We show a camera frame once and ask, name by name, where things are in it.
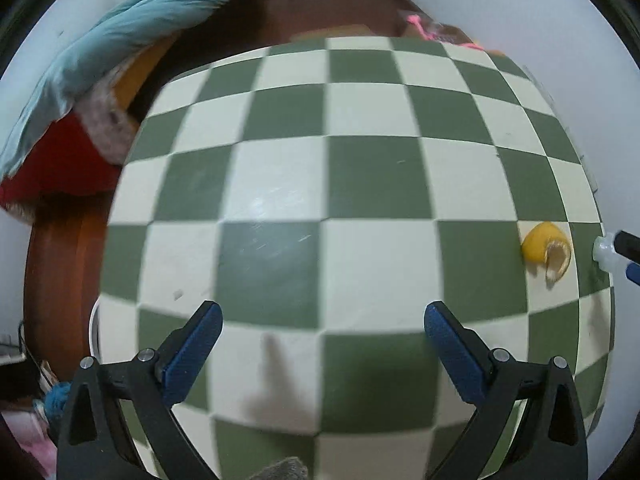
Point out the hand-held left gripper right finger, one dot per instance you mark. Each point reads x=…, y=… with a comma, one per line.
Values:
x=452, y=352

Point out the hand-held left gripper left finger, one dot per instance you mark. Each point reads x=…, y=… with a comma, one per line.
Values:
x=192, y=355

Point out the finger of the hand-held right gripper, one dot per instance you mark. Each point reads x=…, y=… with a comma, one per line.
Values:
x=634, y=273
x=629, y=243

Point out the small white bottle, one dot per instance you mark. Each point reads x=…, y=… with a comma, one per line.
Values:
x=605, y=252

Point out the yellow fruit peel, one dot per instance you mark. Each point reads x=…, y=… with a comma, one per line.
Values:
x=540, y=247

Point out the white round trash bin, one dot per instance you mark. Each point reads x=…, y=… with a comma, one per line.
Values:
x=95, y=330

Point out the blue cloth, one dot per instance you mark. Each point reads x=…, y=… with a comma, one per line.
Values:
x=59, y=397

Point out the person's grey trouser leg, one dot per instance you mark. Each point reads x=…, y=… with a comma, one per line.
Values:
x=280, y=470

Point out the green checkered table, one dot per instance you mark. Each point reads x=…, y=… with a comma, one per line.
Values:
x=350, y=185

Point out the red blanket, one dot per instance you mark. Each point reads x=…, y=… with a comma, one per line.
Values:
x=60, y=160

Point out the beige patterned cloth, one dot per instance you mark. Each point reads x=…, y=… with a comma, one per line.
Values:
x=110, y=120

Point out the pink toy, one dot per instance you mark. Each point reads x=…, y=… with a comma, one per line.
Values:
x=430, y=30

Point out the light blue duvet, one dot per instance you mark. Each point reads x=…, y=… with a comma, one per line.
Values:
x=115, y=40

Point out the small wooden stool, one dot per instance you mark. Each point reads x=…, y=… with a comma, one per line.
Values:
x=330, y=32

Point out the wooden bed frame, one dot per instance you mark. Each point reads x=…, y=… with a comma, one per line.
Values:
x=145, y=72

